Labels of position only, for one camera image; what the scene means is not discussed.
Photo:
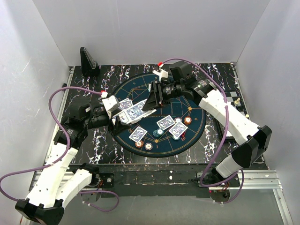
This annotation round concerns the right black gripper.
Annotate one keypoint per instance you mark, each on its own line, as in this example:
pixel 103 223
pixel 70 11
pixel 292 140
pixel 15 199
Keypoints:
pixel 155 98

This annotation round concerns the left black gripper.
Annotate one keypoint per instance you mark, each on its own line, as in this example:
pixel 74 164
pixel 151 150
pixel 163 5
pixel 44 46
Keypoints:
pixel 120 126

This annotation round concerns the blue card being drawn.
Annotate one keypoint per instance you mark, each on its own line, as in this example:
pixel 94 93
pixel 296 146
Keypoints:
pixel 135 111

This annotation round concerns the dealt blue playing card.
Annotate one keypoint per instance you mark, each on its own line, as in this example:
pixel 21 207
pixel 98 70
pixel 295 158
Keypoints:
pixel 124 104

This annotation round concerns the red yellow chip stack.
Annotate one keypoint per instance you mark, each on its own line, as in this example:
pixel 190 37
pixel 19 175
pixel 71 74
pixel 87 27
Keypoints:
pixel 139 144

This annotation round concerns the blue white chips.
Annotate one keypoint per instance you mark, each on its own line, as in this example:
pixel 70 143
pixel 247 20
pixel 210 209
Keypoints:
pixel 178 120

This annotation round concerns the green poker chip stack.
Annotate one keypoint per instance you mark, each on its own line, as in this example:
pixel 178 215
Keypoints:
pixel 158 133

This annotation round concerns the blue white chip stack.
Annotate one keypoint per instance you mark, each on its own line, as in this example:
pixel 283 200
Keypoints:
pixel 148 146

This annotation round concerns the red yellow chips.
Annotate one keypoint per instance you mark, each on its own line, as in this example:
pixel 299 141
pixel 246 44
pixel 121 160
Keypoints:
pixel 187 120

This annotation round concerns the red black triangle marker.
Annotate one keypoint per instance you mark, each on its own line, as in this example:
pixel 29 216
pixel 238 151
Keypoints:
pixel 183 136

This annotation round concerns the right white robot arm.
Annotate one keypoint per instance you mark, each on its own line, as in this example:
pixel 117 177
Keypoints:
pixel 252 139

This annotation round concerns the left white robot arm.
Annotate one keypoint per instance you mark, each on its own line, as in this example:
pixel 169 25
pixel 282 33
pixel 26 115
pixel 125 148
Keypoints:
pixel 46 202

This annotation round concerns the round blue poker mat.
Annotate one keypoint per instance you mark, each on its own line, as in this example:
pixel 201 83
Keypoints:
pixel 136 89

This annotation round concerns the black card shoe stand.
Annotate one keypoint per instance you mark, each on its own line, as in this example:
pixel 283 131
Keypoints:
pixel 89 66

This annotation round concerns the black white chessboard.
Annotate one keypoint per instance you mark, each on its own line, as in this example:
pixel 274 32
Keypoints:
pixel 231 96

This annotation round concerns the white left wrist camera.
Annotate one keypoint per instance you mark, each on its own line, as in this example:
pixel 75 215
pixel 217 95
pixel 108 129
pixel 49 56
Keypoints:
pixel 111 105

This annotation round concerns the aluminium frame rail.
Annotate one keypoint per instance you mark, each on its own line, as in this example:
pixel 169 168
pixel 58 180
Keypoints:
pixel 178 182

